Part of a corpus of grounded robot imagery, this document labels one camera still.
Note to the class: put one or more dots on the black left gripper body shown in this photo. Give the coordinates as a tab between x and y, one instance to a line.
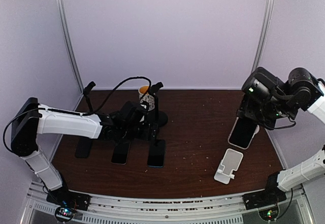
131	132

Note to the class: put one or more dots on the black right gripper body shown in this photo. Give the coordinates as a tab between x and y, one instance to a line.
264	115

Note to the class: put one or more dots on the black front phone stand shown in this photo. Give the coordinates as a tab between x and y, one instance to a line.
156	115

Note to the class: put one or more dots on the white-cased smartphone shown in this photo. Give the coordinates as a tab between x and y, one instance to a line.
242	133

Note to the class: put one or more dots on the blue smartphone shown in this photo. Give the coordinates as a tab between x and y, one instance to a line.
156	155

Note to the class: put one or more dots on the pink-edged dark smartphone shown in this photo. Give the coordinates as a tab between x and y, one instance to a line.
120	153

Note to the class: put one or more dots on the white phone stand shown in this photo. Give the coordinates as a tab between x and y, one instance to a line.
228	165

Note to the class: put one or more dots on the black smartphone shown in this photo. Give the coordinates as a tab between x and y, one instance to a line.
83	148

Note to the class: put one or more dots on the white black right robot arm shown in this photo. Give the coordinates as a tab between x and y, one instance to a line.
267	99

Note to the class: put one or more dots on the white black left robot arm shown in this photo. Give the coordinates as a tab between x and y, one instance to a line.
33	119

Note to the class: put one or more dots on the black round-base phone stand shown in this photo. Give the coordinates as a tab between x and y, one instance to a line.
86	92

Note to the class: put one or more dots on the white ceramic bowl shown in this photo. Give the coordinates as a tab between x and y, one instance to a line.
256	130

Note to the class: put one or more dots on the white floral mug yellow inside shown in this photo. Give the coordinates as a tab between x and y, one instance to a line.
146	98

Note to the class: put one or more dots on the right controller circuit board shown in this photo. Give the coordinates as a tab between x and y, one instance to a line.
268	214

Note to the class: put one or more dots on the controller circuit board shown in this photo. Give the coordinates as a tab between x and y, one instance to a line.
64	214
268	214

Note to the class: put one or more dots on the left controller circuit board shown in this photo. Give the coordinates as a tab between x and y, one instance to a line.
64	214

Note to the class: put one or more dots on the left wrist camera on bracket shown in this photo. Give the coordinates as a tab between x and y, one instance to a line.
145	105

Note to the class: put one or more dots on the aluminium front rail frame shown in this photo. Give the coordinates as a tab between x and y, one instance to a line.
216	209

